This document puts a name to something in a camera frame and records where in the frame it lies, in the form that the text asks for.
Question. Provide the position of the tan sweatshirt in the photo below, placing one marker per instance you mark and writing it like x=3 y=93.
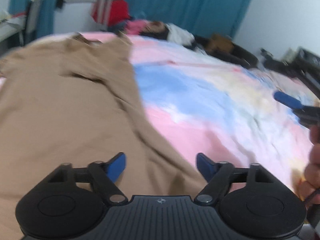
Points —
x=76 y=101

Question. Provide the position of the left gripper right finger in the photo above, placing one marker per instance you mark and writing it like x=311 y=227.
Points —
x=218 y=178

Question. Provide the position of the pastel tie-dye bed cover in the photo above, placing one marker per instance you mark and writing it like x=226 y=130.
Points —
x=200 y=104

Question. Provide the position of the red garment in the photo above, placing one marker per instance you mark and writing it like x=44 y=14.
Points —
x=119 y=12

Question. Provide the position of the brown cardboard box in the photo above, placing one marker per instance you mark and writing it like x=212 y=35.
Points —
x=220 y=43

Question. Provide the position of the person right hand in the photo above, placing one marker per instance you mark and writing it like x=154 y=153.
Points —
x=311 y=172

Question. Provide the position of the right blue curtain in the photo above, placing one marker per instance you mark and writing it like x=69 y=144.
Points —
x=199 y=17

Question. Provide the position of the black garment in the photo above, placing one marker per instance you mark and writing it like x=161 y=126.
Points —
x=155 y=29

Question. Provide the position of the silver tripod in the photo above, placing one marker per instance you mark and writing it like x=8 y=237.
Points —
x=103 y=13

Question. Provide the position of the pink garment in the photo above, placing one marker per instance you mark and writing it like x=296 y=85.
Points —
x=135 y=27

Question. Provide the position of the black and white chair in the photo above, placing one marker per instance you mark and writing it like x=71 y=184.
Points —
x=28 y=33

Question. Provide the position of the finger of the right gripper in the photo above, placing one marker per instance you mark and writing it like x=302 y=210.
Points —
x=287 y=100

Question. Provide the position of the white garment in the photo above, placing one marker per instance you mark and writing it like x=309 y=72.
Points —
x=179 y=36

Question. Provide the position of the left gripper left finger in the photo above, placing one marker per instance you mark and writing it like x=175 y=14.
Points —
x=104 y=176

